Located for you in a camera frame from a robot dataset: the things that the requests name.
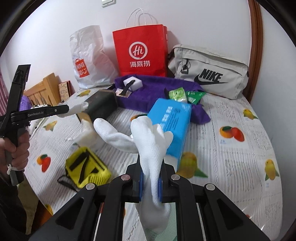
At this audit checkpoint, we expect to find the red Haidilao paper bag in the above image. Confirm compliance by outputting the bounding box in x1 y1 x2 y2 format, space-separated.
112 24 168 77

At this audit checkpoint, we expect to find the patterned notebook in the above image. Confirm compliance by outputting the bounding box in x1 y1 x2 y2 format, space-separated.
58 81 73 102

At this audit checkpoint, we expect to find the white Miniso plastic bag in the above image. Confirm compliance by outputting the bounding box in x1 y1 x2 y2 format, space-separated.
70 25 118 89

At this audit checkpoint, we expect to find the green blanket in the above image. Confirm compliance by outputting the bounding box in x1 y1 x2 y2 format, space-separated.
18 178 39 235

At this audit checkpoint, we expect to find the yellow black pouch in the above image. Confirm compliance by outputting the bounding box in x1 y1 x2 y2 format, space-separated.
57 147 111 192

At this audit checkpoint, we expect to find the dark green tea tin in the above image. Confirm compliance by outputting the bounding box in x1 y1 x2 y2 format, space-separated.
83 90 117 121

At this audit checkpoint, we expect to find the person's left hand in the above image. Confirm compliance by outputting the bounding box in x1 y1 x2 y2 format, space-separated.
1 131 30 179

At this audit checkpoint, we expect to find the white sponge block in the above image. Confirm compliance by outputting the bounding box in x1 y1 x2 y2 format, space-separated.
123 76 143 92

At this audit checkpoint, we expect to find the fruit pattern tablecloth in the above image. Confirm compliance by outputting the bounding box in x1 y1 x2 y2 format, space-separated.
25 94 282 240

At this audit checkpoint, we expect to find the purple towel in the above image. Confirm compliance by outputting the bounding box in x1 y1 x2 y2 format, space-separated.
114 75 204 113

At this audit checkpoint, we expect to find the grey Nike bag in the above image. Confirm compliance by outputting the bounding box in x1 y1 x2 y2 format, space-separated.
168 45 249 99

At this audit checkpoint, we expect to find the wooden headboard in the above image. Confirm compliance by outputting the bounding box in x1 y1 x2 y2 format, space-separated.
23 73 61 106

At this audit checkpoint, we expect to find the blue tissue pack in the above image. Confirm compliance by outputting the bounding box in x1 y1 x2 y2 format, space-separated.
147 98 192 160

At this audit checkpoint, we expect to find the green wet wipes pack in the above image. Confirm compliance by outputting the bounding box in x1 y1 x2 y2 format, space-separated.
169 87 188 103

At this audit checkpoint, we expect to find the fruit print sticker packet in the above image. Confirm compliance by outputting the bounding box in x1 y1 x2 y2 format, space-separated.
115 88 132 98

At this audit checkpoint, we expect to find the dark green sachet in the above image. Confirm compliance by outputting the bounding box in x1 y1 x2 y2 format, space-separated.
185 91 206 105

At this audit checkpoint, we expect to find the purple plush toy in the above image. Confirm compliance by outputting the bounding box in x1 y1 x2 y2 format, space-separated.
19 95 32 111

